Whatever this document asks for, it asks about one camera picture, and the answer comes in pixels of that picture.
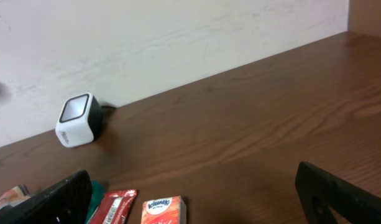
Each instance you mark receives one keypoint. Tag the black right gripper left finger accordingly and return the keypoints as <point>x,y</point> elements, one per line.
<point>67,201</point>

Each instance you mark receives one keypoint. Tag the white black barcode scanner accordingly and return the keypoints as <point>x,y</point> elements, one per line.
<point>80,121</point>

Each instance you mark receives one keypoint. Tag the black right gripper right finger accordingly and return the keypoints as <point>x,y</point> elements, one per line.
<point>320,192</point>

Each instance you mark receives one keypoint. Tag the teal mouthwash bottle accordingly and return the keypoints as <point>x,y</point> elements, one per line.
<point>96,198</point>

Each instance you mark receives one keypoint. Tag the orange wiper sheet bag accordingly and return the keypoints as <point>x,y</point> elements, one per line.
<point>13,197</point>

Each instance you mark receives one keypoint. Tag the red snack bar wrapper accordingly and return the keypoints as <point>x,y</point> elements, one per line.
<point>114,207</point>

